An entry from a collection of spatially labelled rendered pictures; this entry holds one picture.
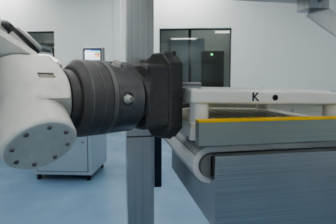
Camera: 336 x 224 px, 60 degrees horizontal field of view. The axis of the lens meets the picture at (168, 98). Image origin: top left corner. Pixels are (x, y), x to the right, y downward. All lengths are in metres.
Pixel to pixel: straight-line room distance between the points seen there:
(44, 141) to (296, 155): 0.32
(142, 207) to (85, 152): 2.40
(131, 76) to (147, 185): 0.39
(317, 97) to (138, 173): 0.40
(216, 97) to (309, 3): 0.18
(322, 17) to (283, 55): 5.37
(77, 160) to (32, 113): 2.86
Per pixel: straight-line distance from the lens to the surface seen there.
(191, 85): 0.44
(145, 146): 0.66
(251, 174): 0.41
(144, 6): 0.66
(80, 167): 3.13
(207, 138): 0.38
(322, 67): 6.08
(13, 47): 0.33
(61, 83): 0.31
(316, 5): 0.46
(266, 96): 0.43
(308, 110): 0.78
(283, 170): 0.44
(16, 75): 0.31
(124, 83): 0.33
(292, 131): 0.43
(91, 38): 5.89
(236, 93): 0.41
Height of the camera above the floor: 1.01
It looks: 3 degrees down
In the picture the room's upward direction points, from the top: straight up
